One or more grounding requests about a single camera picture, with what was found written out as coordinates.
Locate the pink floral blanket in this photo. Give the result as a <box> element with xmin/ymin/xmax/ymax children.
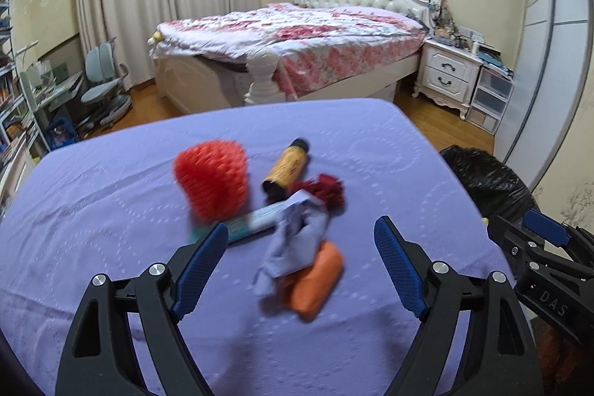
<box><xmin>153</xmin><ymin>4</ymin><xmax>428</xmax><ymax>97</ymax></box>

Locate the orange foam fruit net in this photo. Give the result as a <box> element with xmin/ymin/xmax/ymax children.
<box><xmin>173</xmin><ymin>139</ymin><xmax>249</xmax><ymax>224</ymax></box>

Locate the pink pillow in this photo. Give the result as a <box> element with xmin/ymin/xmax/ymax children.
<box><xmin>334</xmin><ymin>5</ymin><xmax>421</xmax><ymax>30</ymax></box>

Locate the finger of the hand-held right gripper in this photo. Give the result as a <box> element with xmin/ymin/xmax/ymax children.
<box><xmin>523</xmin><ymin>208</ymin><xmax>571</xmax><ymax>246</ymax></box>
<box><xmin>487</xmin><ymin>216</ymin><xmax>544</xmax><ymax>260</ymax></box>

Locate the white study desk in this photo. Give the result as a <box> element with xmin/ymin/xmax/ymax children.
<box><xmin>35</xmin><ymin>73</ymin><xmax>84</xmax><ymax>132</ymax></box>

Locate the brown bottle with black cap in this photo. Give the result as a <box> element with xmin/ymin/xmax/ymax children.
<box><xmin>261</xmin><ymin>137</ymin><xmax>310</xmax><ymax>196</ymax></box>

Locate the white sliding wardrobe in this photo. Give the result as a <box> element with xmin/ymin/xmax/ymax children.
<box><xmin>494</xmin><ymin>0</ymin><xmax>594</xmax><ymax>193</ymax></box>

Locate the white nightstand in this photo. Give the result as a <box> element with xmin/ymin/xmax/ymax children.
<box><xmin>413</xmin><ymin>39</ymin><xmax>483</xmax><ymax>121</ymax></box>

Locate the blue basket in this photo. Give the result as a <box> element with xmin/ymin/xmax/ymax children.
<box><xmin>46</xmin><ymin>115</ymin><xmax>77</xmax><ymax>148</ymax></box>

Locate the trash bin with black bag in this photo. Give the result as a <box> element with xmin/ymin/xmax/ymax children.
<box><xmin>438</xmin><ymin>145</ymin><xmax>541</xmax><ymax>230</ymax></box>

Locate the teal and white tube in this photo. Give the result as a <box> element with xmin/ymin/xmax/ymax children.
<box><xmin>190</xmin><ymin>201</ymin><xmax>298</xmax><ymax>245</ymax></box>

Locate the orange plastic lump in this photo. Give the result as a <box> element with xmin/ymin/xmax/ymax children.
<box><xmin>283</xmin><ymin>240</ymin><xmax>346</xmax><ymax>323</ymax></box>

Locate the purple tablecloth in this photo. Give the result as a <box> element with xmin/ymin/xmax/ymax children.
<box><xmin>0</xmin><ymin>98</ymin><xmax>513</xmax><ymax>396</ymax></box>

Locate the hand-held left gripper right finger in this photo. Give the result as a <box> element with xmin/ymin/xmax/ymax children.
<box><xmin>373</xmin><ymin>215</ymin><xmax>544</xmax><ymax>396</ymax></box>

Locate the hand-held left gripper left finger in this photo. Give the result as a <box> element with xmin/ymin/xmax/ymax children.
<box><xmin>56</xmin><ymin>222</ymin><xmax>229</xmax><ymax>396</ymax></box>

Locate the grey desk chair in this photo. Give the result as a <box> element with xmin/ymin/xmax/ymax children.
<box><xmin>81</xmin><ymin>38</ymin><xmax>133</xmax><ymax>128</ymax></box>

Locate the dark red wrapper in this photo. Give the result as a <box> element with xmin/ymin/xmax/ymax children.
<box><xmin>297</xmin><ymin>174</ymin><xmax>346</xmax><ymax>216</ymax></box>

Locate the clutter on nightstand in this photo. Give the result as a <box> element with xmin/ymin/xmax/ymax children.
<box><xmin>429</xmin><ymin>0</ymin><xmax>486</xmax><ymax>50</ymax></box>

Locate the bookshelf with books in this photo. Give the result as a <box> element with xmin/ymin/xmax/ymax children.
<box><xmin>0</xmin><ymin>0</ymin><xmax>47</xmax><ymax>193</ymax></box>

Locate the stack of books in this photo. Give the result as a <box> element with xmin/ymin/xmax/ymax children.
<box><xmin>478</xmin><ymin>43</ymin><xmax>515</xmax><ymax>79</ymax></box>

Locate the clear plastic drawer unit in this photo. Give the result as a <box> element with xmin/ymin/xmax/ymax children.
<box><xmin>466</xmin><ymin>64</ymin><xmax>515</xmax><ymax>134</ymax></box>

